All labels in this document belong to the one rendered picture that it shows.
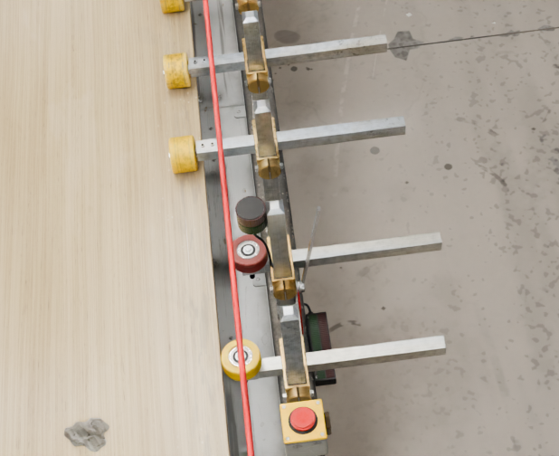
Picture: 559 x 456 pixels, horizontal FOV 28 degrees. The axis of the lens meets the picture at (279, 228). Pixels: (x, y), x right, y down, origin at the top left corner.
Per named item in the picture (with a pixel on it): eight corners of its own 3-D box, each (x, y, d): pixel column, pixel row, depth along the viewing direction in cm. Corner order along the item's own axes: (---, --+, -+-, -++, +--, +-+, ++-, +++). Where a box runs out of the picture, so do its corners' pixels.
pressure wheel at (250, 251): (268, 259, 252) (264, 230, 242) (272, 289, 247) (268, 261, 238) (232, 263, 252) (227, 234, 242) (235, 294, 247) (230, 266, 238)
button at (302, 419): (314, 409, 185) (313, 404, 184) (317, 432, 183) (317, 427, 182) (289, 412, 185) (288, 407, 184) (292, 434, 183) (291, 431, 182)
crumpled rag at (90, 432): (115, 422, 221) (112, 417, 219) (102, 454, 217) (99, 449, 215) (72, 412, 222) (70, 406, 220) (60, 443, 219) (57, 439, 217)
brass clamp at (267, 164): (278, 130, 256) (276, 116, 252) (284, 177, 249) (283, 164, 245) (251, 134, 256) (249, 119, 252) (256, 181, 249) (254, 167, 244)
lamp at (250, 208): (271, 253, 241) (264, 194, 223) (274, 276, 238) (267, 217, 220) (244, 257, 241) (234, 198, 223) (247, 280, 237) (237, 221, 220)
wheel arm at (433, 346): (442, 343, 235) (443, 333, 231) (445, 357, 233) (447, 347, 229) (233, 369, 235) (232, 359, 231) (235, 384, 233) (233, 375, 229)
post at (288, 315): (307, 413, 246) (297, 300, 207) (310, 427, 244) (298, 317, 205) (292, 414, 246) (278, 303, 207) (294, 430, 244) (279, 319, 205)
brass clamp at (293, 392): (307, 346, 237) (306, 335, 232) (315, 404, 229) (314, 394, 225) (277, 350, 237) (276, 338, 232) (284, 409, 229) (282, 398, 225)
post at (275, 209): (295, 318, 262) (282, 196, 222) (297, 330, 260) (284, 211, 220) (280, 319, 262) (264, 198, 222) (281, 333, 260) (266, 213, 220)
